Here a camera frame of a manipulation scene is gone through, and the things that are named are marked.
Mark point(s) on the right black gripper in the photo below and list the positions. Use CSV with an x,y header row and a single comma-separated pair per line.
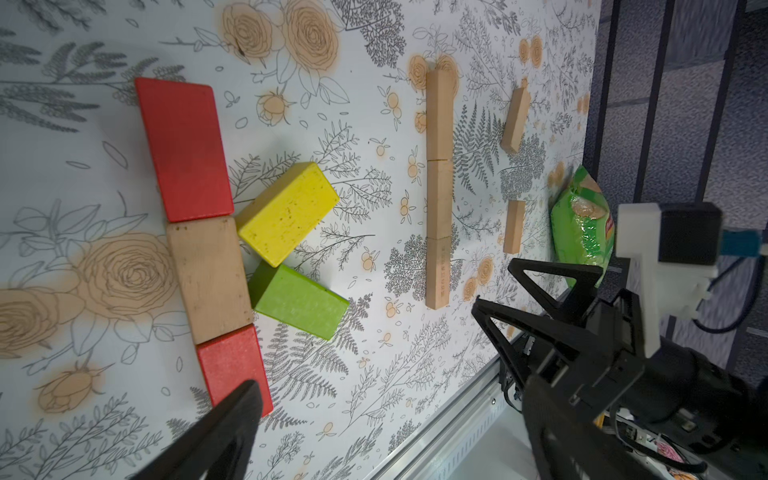
x,y
579,356

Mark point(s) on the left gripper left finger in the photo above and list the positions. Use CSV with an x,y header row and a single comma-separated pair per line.
x,y
219,445

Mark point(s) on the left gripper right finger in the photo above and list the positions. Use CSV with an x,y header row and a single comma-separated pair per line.
x,y
565,447

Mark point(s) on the red block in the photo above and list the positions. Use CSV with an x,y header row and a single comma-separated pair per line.
x,y
185,144
231,359

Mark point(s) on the green block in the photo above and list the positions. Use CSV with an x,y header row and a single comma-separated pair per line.
x,y
287,296

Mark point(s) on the natural wood block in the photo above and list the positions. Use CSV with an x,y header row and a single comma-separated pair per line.
x,y
438,272
516,120
439,115
439,198
211,274
514,226

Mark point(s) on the yellow block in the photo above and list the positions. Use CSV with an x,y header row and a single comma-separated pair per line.
x,y
281,217

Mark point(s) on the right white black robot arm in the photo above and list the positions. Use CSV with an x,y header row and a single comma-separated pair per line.
x,y
696,405

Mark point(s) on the green chips bag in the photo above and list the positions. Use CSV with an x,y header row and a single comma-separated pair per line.
x,y
583,229

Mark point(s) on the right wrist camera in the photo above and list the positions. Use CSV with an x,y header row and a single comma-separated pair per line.
x,y
676,247

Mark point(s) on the aluminium front rail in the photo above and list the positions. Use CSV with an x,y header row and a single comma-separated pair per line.
x,y
475,435

